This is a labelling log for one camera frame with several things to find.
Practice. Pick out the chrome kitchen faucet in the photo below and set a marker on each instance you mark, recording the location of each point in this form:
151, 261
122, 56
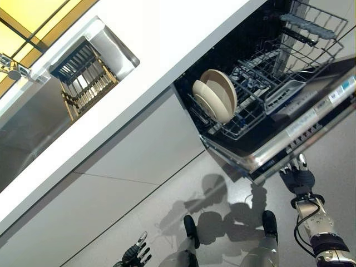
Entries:
12, 69

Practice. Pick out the built-in dishwasher with open door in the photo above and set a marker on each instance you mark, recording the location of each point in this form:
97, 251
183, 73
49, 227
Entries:
278, 116

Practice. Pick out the grey dishwasher cutlery basket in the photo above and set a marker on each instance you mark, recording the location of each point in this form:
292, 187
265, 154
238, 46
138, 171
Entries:
283, 96

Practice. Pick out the deep beige plate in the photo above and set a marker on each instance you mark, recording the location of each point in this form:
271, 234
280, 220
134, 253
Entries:
222, 91

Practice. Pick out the stainless steel sink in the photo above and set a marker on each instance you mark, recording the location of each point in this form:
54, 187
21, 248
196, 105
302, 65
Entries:
41, 125

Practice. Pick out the left robot hand black glove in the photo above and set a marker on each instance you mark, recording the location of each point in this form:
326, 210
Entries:
136, 254

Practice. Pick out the right robot hand black glove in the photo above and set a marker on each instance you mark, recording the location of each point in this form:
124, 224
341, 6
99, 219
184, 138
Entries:
299, 175

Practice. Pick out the glossy white base cabinet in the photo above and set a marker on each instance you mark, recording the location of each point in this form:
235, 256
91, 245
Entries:
83, 208

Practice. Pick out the black sink dish rack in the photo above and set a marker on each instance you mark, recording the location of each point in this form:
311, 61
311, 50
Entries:
83, 80

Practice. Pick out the black right robot foot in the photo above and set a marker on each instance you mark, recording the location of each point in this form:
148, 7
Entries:
269, 224

